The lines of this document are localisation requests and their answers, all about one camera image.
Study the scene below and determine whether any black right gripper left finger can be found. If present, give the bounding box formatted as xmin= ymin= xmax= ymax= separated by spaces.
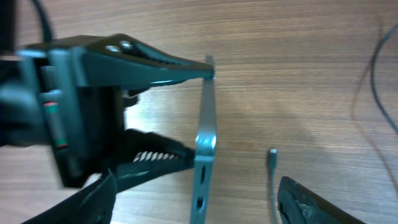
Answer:
xmin=23 ymin=171 xmax=118 ymax=224

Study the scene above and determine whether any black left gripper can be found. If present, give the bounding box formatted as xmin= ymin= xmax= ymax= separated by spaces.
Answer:
xmin=1 ymin=44 xmax=124 ymax=188

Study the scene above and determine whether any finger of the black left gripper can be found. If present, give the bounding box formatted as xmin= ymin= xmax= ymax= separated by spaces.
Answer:
xmin=104 ymin=129 xmax=195 ymax=192
xmin=27 ymin=34 xmax=215 ymax=96

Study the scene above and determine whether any cyan screen smartphone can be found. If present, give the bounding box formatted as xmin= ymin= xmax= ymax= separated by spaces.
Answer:
xmin=189 ymin=55 xmax=218 ymax=224

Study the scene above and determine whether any black charging cable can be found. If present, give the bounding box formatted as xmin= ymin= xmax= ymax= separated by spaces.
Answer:
xmin=268 ymin=21 xmax=398 ymax=224

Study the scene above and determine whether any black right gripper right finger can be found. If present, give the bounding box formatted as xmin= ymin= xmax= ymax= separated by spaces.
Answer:
xmin=277 ymin=176 xmax=364 ymax=224

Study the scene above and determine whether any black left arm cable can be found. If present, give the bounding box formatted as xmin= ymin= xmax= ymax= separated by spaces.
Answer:
xmin=30 ymin=0 xmax=55 ymax=43

